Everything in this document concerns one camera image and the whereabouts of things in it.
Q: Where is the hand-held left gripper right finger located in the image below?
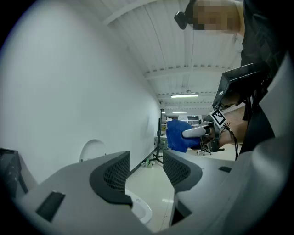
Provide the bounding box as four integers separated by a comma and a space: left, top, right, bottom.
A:
162, 149, 237, 231

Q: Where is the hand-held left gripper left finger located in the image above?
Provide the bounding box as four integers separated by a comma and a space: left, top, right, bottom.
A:
13, 151, 152, 235

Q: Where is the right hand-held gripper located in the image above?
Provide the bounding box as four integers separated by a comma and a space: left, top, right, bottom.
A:
182, 109, 228, 150

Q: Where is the blue cleaning cloth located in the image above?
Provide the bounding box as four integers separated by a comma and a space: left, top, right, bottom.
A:
166, 119, 202, 153

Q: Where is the white toilet seat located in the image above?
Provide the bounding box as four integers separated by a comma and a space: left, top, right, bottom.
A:
125, 189, 153, 225

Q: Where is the person's right forearm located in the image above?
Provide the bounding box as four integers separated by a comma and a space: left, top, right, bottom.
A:
218, 106, 250, 149

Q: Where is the white toilet lid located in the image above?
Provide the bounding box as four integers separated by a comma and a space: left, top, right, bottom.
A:
79, 139, 107, 162

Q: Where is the black office chair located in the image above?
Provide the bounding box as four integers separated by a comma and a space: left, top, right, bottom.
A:
197, 137, 213, 157

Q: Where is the white metal rack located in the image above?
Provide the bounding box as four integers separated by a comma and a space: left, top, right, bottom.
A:
160, 118, 168, 136

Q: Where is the black tripod stand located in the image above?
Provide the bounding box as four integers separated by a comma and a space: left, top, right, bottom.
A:
153, 107, 167, 165

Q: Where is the black chest-mounted device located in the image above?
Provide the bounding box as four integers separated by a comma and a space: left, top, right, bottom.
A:
212, 61, 271, 110

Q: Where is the black crate shelf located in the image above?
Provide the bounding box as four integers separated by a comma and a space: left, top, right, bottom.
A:
0, 148, 29, 199

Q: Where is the person's black shirt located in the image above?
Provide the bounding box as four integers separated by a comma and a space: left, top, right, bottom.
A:
234, 0, 290, 159

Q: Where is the person's head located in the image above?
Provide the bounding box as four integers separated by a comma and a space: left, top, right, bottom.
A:
186, 0, 245, 37

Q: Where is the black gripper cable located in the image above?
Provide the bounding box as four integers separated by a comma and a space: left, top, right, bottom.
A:
224, 123, 241, 161

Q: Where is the black head-worn camera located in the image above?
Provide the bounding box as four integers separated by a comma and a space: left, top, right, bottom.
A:
174, 10, 191, 30

